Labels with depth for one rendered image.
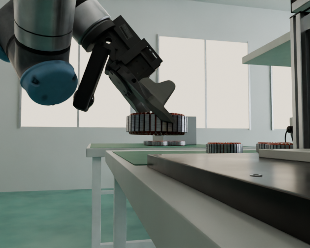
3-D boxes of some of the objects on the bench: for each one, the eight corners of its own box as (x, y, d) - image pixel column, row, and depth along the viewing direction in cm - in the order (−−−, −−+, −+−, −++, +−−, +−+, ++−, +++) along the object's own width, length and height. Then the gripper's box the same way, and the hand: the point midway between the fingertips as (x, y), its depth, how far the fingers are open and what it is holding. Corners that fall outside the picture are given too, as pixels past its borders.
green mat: (134, 165, 53) (134, 164, 53) (112, 151, 113) (112, 151, 113) (499, 158, 73) (499, 157, 73) (317, 149, 133) (317, 149, 133)
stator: (201, 153, 93) (200, 141, 93) (232, 153, 95) (232, 141, 96) (213, 155, 82) (213, 142, 82) (250, 155, 84) (249, 142, 85)
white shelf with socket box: (295, 152, 104) (292, 29, 106) (243, 149, 140) (241, 57, 142) (374, 151, 111) (369, 36, 114) (305, 148, 147) (302, 61, 150)
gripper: (124, -9, 43) (208, 95, 45) (114, 35, 61) (174, 108, 63) (79, 24, 41) (168, 131, 43) (82, 60, 59) (145, 134, 61)
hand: (160, 126), depth 53 cm, fingers closed on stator, 13 cm apart
